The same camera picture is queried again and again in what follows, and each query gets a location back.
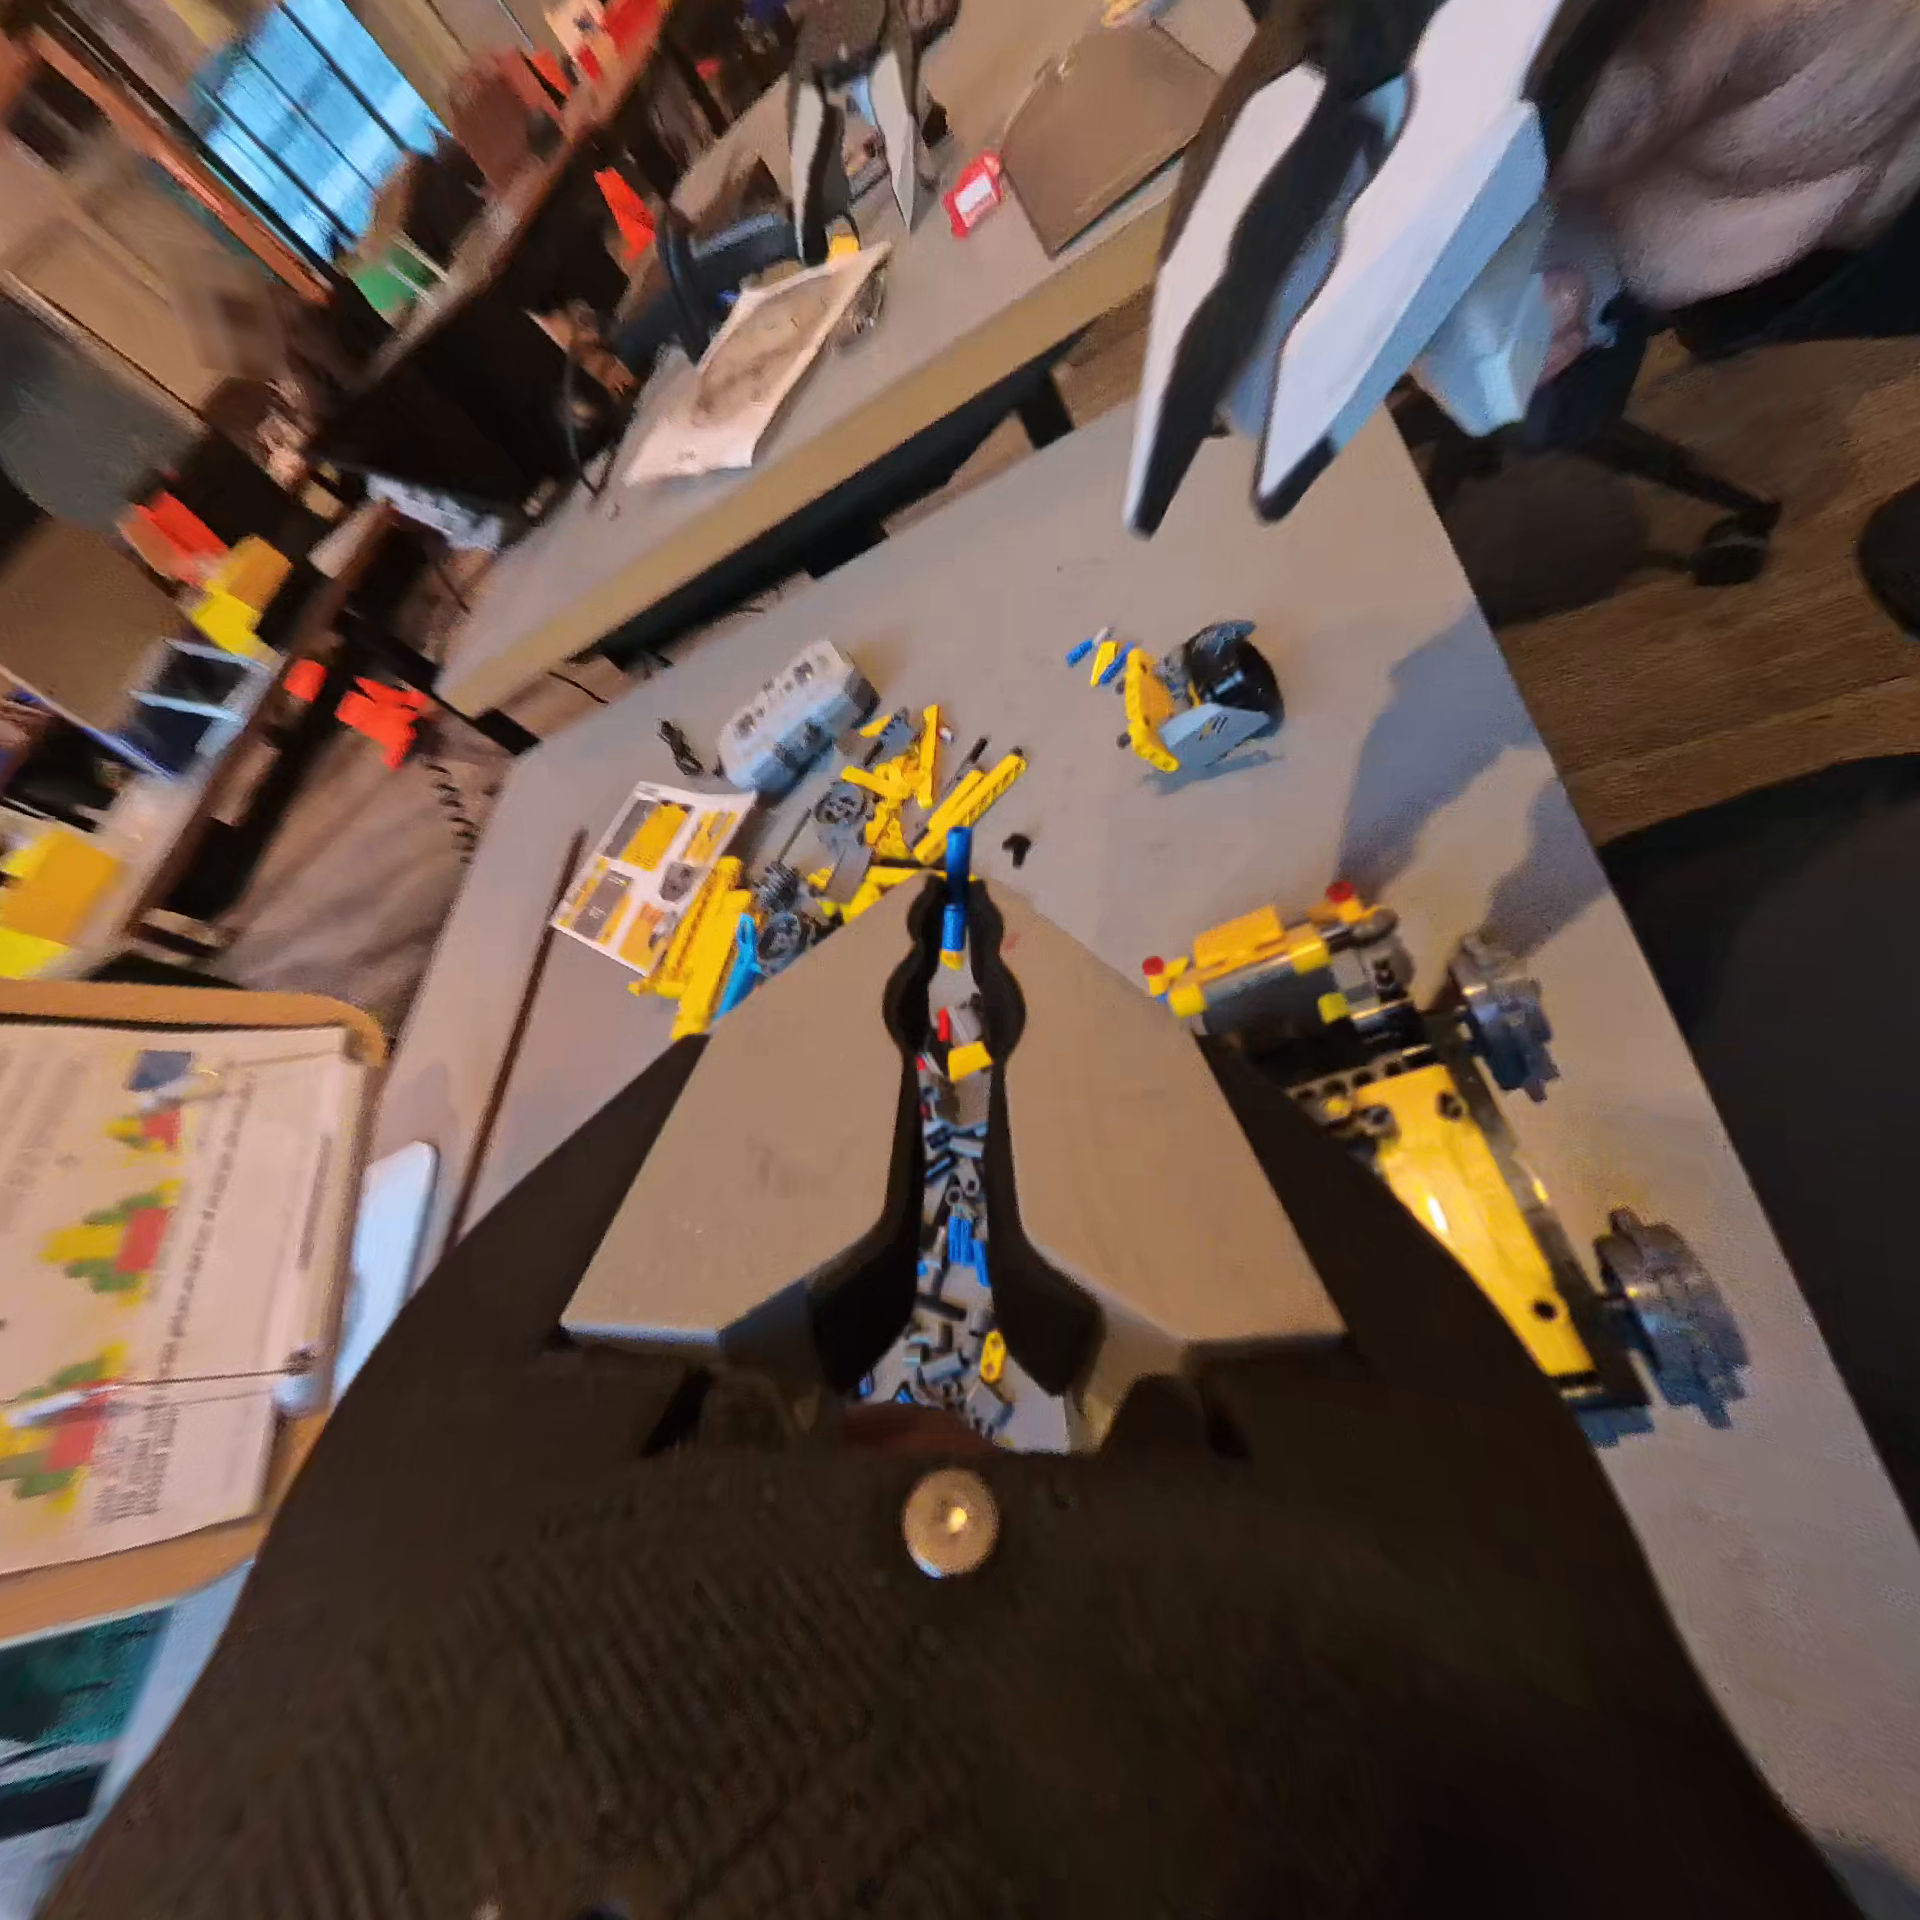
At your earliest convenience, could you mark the green box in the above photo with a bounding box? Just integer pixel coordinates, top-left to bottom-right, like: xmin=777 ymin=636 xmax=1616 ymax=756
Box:
xmin=0 ymin=1610 xmax=177 ymax=1840

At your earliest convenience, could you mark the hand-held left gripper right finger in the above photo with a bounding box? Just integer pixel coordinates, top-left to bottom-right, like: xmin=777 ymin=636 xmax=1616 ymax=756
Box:
xmin=962 ymin=884 xmax=1342 ymax=1391

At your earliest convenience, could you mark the yellow black sticker sheet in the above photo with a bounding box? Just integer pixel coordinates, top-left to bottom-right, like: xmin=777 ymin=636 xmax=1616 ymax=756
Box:
xmin=547 ymin=776 xmax=761 ymax=981

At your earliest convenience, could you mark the white stand base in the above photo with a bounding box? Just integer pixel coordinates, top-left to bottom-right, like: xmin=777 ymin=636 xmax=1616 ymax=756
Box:
xmin=325 ymin=1138 xmax=443 ymax=1400

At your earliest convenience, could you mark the yellow grey toy claw assembly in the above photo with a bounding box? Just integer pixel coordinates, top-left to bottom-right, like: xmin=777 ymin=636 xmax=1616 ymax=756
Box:
xmin=1116 ymin=619 xmax=1293 ymax=776

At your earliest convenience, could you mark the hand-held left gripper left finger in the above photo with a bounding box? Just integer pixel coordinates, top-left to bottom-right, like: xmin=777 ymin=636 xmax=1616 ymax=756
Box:
xmin=562 ymin=878 xmax=937 ymax=1351

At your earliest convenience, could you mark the idle grey black gripper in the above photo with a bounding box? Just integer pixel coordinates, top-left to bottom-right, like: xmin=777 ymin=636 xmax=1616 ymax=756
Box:
xmin=656 ymin=0 xmax=949 ymax=350

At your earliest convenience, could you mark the printed paper sheet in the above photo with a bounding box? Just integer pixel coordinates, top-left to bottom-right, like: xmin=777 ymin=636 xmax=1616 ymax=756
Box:
xmin=0 ymin=1025 xmax=371 ymax=1581

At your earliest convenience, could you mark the person's right hand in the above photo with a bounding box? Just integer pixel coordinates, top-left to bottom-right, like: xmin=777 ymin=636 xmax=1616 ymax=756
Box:
xmin=1551 ymin=0 xmax=1920 ymax=318

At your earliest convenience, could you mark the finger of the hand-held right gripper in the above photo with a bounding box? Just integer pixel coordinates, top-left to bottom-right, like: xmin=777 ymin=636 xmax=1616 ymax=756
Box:
xmin=1123 ymin=65 xmax=1332 ymax=540
xmin=1251 ymin=83 xmax=1554 ymax=522

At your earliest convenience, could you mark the window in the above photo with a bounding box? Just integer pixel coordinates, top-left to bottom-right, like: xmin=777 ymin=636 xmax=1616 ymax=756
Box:
xmin=183 ymin=0 xmax=455 ymax=268

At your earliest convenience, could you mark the crumpled printed paper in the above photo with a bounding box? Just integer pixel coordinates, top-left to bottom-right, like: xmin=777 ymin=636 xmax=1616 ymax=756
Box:
xmin=621 ymin=244 xmax=896 ymax=494

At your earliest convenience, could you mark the yellow toy frame part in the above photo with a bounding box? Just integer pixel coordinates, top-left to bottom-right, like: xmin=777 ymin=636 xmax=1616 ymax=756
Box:
xmin=625 ymin=853 xmax=754 ymax=1040

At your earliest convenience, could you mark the tan office desk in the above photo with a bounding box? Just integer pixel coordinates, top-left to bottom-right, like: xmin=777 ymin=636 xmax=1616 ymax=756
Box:
xmin=432 ymin=0 xmax=1263 ymax=724

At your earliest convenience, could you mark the grey toy motor hub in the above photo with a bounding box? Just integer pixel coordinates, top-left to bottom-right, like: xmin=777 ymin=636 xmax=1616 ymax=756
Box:
xmin=714 ymin=636 xmax=883 ymax=800

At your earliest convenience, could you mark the yellow toy vehicle model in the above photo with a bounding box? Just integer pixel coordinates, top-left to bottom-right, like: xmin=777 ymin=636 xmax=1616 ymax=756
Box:
xmin=1135 ymin=880 xmax=1753 ymax=1414

